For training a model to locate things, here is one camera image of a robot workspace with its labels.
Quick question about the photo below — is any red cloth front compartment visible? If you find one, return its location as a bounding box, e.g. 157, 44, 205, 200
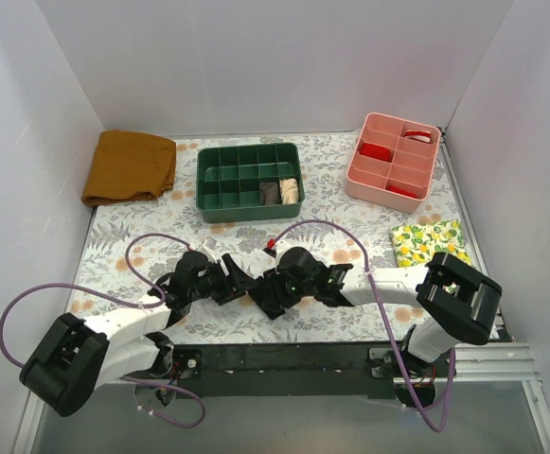
386, 185, 417, 199

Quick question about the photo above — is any black underwear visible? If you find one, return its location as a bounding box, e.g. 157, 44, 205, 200
248, 269, 285, 320

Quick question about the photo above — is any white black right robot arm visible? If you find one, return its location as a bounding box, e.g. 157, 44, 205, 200
275, 247, 503, 376

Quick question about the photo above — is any red white rolled cloth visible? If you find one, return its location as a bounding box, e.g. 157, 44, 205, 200
402, 129, 432, 144

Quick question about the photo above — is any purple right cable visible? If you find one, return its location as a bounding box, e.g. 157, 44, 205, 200
264, 219, 458, 434

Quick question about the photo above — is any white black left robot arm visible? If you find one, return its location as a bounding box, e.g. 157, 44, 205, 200
19, 251, 259, 416

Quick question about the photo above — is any green divided organizer box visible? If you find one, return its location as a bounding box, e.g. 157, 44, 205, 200
196, 143, 305, 223

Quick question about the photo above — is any aluminium frame rail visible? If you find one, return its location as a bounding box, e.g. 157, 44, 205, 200
14, 342, 550, 453

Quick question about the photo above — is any beige rolled underwear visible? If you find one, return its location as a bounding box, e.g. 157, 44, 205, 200
279, 178, 300, 204

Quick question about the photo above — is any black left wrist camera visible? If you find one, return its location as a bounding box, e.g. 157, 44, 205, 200
172, 237, 217, 289

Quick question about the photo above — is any brown folded cloth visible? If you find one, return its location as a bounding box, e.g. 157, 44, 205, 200
81, 130, 176, 206

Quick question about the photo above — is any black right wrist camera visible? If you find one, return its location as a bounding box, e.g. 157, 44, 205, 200
263, 239, 326, 283

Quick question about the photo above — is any pink divided organizer box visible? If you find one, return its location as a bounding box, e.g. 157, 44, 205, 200
346, 113, 441, 213

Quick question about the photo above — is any lemon print folded cloth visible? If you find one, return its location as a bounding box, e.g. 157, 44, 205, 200
389, 219, 471, 268

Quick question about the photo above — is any grey rolled underwear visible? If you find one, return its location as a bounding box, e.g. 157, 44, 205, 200
259, 182, 281, 206

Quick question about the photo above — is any floral patterned table mat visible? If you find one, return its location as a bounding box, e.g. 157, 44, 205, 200
68, 132, 464, 344

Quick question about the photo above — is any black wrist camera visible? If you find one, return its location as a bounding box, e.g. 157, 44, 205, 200
263, 239, 326, 283
172, 237, 217, 289

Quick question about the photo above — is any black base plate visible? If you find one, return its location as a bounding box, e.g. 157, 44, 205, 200
117, 342, 458, 401

